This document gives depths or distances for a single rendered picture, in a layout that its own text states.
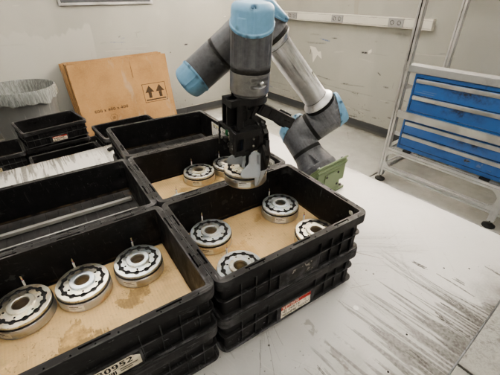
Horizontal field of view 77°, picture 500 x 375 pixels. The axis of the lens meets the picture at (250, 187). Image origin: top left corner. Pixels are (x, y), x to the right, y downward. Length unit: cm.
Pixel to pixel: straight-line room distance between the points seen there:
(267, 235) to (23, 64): 321
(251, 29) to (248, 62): 5
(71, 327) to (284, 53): 91
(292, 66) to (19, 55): 297
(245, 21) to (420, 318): 76
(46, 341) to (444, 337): 82
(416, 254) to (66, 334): 91
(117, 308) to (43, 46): 322
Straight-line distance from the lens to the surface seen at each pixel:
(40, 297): 76
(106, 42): 384
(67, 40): 375
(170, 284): 73
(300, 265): 71
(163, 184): 107
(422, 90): 261
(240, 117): 63
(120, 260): 77
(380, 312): 89
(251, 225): 86
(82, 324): 73
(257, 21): 57
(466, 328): 95
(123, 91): 374
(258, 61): 59
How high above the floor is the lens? 137
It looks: 32 degrees down
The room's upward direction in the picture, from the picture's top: straight up
